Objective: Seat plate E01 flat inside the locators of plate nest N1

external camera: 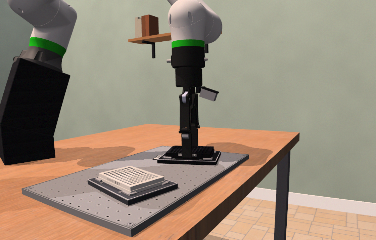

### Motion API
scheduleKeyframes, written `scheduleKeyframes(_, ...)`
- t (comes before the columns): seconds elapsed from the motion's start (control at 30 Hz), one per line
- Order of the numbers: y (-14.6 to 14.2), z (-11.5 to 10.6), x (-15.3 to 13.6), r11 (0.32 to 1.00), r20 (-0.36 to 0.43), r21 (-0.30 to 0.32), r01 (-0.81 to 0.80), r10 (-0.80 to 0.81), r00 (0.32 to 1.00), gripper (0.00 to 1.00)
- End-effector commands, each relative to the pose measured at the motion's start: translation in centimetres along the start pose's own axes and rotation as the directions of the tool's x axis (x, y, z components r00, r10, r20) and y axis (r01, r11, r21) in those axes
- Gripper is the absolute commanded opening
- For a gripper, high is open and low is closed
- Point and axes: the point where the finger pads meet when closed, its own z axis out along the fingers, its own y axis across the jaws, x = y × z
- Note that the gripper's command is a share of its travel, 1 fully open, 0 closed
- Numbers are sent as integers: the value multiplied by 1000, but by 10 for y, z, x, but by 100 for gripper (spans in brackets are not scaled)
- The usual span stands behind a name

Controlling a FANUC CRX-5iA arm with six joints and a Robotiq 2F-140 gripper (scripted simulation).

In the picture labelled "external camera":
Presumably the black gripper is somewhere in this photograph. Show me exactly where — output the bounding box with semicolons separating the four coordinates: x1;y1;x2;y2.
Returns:
175;68;202;158

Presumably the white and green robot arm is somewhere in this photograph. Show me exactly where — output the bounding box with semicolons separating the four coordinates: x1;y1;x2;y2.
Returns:
7;0;222;101

